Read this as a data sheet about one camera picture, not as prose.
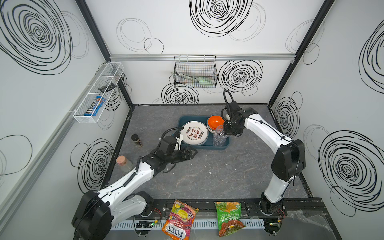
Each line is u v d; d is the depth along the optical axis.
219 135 0.92
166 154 0.61
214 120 0.98
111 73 0.91
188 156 0.69
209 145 0.97
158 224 0.69
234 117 0.63
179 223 0.68
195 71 0.89
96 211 0.39
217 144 0.96
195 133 1.00
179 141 0.74
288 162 0.46
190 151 0.70
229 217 0.67
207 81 0.87
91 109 0.69
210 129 0.98
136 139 0.90
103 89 0.78
